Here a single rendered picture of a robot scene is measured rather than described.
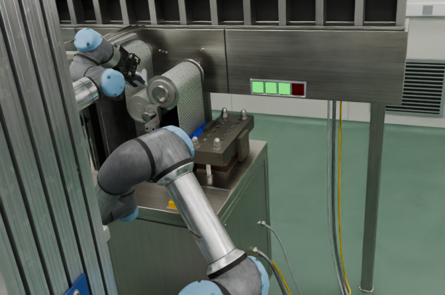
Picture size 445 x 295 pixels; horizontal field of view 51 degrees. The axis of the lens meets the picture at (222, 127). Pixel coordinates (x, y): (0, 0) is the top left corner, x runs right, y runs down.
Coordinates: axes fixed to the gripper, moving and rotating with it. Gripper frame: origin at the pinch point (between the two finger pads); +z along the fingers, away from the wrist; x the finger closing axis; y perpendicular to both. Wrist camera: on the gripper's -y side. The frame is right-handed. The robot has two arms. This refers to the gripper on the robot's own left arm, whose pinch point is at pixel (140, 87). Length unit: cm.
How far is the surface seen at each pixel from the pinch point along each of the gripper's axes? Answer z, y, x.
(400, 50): 36, 34, -87
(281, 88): 47, 20, -40
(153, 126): 21.1, -9.0, 3.0
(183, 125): 30.6, -5.1, -4.9
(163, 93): 17.0, 3.7, -0.6
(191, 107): 34.9, 4.5, -5.0
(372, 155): 84, 3, -78
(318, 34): 33, 39, -55
